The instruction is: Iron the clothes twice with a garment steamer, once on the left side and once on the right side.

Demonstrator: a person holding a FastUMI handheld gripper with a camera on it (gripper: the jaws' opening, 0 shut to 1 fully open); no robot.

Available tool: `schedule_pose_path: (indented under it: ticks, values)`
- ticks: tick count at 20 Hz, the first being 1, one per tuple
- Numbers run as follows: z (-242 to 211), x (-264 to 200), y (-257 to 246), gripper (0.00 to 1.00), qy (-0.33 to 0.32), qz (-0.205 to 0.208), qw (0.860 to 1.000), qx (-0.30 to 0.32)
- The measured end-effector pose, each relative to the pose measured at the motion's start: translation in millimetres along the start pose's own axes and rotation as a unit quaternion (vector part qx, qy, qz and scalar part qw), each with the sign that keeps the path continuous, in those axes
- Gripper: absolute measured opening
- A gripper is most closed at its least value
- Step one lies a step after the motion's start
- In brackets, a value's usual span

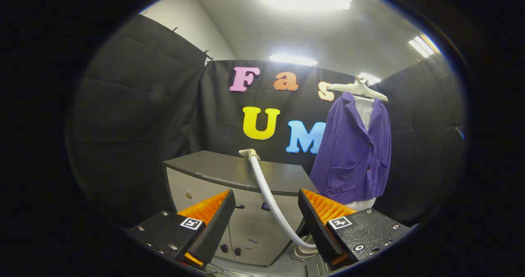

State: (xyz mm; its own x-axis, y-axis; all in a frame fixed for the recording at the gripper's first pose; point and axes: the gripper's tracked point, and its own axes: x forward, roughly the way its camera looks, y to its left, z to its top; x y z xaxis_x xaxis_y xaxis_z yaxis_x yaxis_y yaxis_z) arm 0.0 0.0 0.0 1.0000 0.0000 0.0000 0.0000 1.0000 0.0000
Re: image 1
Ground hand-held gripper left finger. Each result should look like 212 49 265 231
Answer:
125 189 237 271

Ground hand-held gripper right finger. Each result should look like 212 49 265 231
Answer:
298 189 413 269

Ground white garment steamer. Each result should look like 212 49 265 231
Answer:
239 149 324 262

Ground purple corduroy jacket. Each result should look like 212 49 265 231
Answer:
310 92 392 205

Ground white shirt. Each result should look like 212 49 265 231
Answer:
344 96 377 212

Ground white clothes hanger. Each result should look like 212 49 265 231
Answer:
327 75 389 102

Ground grey cabinet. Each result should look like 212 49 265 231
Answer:
163 150 320 267

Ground black backdrop cloth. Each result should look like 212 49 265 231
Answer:
66 14 468 228

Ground dark floor cables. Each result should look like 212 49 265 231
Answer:
203 263 255 277

